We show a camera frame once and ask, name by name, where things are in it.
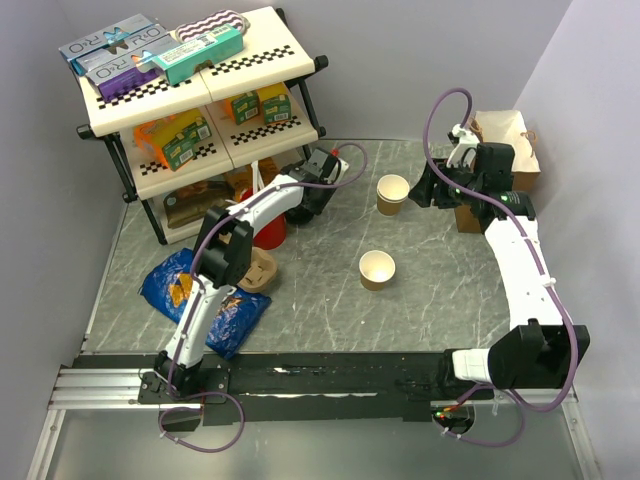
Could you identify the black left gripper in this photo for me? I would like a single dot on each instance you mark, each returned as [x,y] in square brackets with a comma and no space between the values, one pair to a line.
[318,208]

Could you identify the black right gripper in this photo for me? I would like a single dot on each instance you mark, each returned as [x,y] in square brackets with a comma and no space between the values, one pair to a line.
[423,191]

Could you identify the brown paper cups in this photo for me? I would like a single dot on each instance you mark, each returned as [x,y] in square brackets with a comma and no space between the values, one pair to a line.
[392,191]

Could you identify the brown paper coffee cup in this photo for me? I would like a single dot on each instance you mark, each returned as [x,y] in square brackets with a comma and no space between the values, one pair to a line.
[376,269]

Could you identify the brown pulp cup carrier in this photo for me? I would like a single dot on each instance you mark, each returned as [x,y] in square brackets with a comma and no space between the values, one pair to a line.
[261,272]

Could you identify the black coffee cup lids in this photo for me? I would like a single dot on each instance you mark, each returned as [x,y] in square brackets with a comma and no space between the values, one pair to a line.
[299,216]

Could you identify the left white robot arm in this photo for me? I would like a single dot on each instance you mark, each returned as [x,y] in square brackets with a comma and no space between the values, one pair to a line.
[223,255]

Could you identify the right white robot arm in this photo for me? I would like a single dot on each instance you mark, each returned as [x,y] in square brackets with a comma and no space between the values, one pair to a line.
[543,346]

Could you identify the brown paper takeout bag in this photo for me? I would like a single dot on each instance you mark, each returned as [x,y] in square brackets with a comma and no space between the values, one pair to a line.
[513,160]

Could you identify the white wrapped straw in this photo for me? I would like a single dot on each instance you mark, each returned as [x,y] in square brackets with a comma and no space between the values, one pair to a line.
[257,181]

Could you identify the red ribbed plastic cup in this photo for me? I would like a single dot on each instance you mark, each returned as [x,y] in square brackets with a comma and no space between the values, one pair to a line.
[272,235]

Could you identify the cream checkered shelf rack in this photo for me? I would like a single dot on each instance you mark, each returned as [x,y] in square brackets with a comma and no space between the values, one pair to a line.
[271,55]

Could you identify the green orange snack box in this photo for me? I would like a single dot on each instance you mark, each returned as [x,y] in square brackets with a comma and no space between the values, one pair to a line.
[178,149]
[190,130]

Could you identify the brown snack bag lower shelf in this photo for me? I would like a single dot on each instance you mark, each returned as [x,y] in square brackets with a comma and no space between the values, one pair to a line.
[190,203]

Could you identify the teal foil box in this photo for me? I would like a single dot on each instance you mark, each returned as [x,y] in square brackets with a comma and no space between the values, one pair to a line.
[187,59]

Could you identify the purple wavy pouch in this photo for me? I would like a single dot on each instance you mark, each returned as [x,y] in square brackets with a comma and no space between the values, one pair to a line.
[190,30]

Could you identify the blue Doritos chip bag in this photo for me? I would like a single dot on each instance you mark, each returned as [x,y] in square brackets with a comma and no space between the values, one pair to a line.
[167,288]

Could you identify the purple RO foil box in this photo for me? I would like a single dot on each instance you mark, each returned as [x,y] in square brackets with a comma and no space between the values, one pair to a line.
[124,74]

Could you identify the silver RO foil box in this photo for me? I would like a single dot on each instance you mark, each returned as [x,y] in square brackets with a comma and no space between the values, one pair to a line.
[107,44]

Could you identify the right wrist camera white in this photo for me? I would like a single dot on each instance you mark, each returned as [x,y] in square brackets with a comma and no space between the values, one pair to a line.
[465,142]

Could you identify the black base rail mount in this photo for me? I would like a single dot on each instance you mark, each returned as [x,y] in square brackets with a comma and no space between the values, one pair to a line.
[311,386]

